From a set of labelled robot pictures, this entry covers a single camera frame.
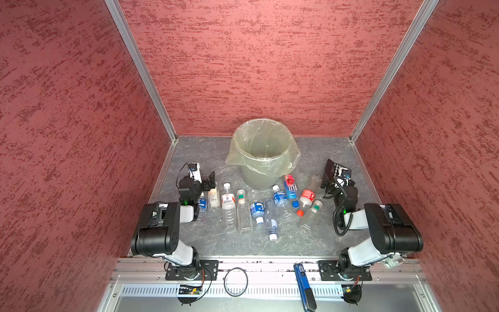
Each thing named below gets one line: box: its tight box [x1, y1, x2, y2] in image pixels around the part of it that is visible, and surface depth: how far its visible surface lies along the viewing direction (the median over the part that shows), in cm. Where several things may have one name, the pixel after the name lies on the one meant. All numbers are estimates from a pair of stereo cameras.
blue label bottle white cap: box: [197, 191, 208, 214], surface depth 89 cm
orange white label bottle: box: [207, 187, 221, 212], surface depth 91 cm
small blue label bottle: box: [249, 201, 266, 225], surface depth 87 cm
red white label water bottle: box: [220, 182, 237, 233], surface depth 89 cm
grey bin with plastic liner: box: [225, 118, 301, 190], surface depth 89 cm
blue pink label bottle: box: [284, 174, 298, 200], surface depth 94 cm
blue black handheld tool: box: [293, 263, 318, 312], surface depth 71 cm
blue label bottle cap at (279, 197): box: [272, 185, 289, 208], surface depth 91 cm
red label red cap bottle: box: [296, 189, 316, 218], surface depth 91 cm
